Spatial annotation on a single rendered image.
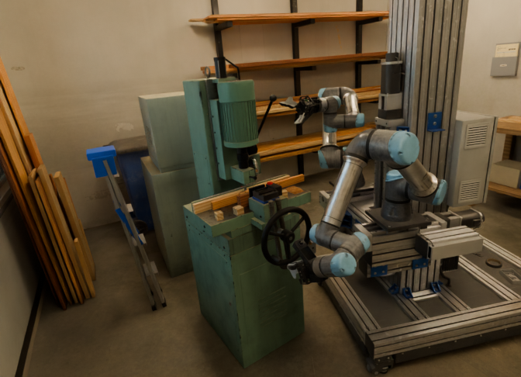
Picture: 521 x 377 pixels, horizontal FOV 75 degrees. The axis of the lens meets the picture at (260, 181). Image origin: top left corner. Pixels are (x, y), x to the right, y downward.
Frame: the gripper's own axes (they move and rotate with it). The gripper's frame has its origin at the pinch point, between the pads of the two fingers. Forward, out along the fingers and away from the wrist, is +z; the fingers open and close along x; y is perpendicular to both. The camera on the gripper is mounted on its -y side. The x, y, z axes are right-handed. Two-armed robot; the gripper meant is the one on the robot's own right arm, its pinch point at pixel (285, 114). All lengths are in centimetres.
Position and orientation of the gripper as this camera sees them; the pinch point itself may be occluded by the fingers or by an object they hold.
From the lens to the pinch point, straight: 175.6
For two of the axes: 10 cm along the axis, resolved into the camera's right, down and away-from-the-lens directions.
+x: 4.8, 7.8, -4.0
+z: -8.3, 2.5, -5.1
